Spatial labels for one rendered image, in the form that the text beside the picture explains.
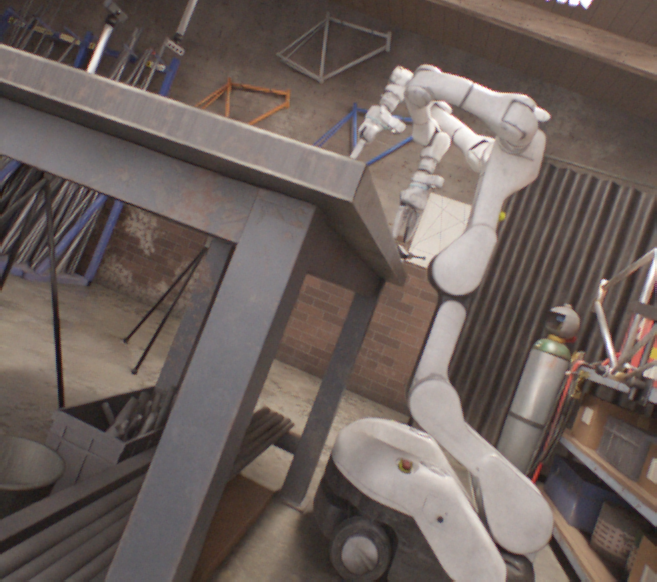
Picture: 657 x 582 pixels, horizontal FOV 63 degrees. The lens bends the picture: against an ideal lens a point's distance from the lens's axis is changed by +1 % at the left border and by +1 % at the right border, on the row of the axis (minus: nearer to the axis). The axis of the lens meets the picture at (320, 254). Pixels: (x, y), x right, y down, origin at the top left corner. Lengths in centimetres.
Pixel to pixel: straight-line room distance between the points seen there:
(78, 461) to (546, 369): 243
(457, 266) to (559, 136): 312
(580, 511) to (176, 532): 238
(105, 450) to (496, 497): 110
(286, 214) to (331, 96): 418
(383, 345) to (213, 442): 373
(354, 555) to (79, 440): 79
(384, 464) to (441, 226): 305
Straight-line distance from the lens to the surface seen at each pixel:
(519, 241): 404
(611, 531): 269
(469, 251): 171
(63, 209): 494
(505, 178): 182
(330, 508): 173
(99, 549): 102
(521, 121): 165
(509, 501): 181
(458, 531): 165
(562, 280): 411
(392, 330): 437
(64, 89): 72
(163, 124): 64
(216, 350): 68
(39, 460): 131
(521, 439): 322
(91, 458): 143
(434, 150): 195
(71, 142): 85
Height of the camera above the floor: 75
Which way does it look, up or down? 3 degrees up
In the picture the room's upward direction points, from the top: 21 degrees clockwise
